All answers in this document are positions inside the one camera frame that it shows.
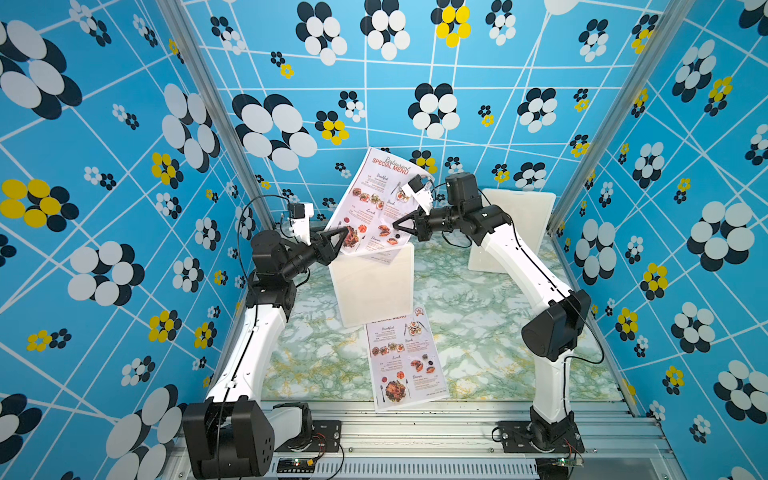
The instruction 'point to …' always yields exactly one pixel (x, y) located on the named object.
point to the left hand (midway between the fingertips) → (344, 227)
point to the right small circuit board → (569, 462)
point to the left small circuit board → (296, 465)
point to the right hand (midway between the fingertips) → (400, 222)
